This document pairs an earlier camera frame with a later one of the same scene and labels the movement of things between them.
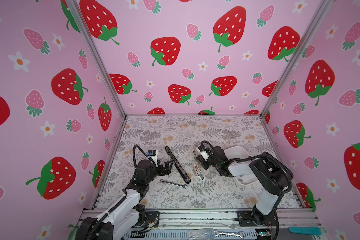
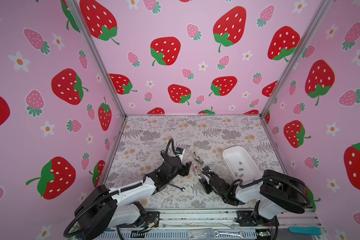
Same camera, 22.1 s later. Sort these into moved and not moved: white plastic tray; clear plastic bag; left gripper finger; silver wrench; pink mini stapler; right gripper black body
Moved: right gripper black body; left gripper finger
Not moved: silver wrench; clear plastic bag; white plastic tray; pink mini stapler
